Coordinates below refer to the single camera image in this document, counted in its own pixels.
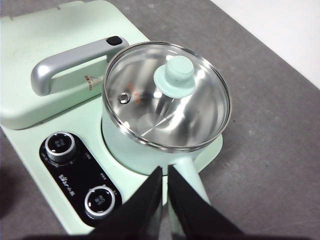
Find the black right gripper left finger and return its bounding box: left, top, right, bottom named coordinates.
left=87, top=165, right=164, bottom=240

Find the glass lid with green knob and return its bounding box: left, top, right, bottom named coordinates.
left=102, top=41, right=232, bottom=153

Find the red triangle warning sticker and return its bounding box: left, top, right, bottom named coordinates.
left=83, top=74, right=103, bottom=92

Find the green pot with stick handle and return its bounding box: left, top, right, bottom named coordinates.
left=100, top=49, right=231, bottom=240

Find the green breakfast machine base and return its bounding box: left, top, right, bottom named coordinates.
left=0, top=98, right=224, bottom=236

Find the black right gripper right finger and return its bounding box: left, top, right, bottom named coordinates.
left=167, top=164, right=245, bottom=240

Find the silver control knob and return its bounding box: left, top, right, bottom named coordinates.
left=83, top=185, right=117, bottom=220
left=44, top=131, right=78, bottom=163

